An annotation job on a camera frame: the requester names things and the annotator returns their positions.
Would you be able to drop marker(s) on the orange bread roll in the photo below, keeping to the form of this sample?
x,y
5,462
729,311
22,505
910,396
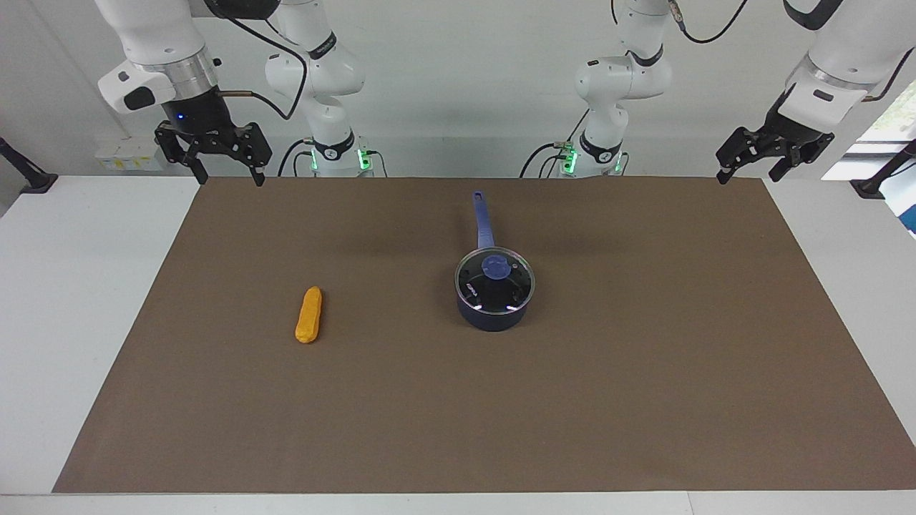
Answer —
x,y
309,316

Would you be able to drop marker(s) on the white wall socket box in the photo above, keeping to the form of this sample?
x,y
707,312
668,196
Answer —
x,y
125,156

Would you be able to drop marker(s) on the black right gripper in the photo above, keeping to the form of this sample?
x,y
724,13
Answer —
x,y
197,114

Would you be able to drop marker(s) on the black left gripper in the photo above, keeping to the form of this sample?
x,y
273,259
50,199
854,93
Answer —
x,y
783,132

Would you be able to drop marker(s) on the brown table mat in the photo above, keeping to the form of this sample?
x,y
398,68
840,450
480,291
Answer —
x,y
458,400

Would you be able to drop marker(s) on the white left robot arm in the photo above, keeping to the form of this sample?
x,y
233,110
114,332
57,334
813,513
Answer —
x,y
622,79

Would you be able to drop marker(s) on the glass lid with blue knob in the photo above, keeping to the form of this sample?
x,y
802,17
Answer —
x,y
495,280

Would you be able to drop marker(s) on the light blue object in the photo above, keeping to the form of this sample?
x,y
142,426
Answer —
x,y
905,207

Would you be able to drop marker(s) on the black clamp stand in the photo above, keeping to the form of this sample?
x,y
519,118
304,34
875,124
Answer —
x,y
32,179
876,182

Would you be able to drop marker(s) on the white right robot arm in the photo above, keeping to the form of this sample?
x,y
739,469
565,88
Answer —
x,y
154,28

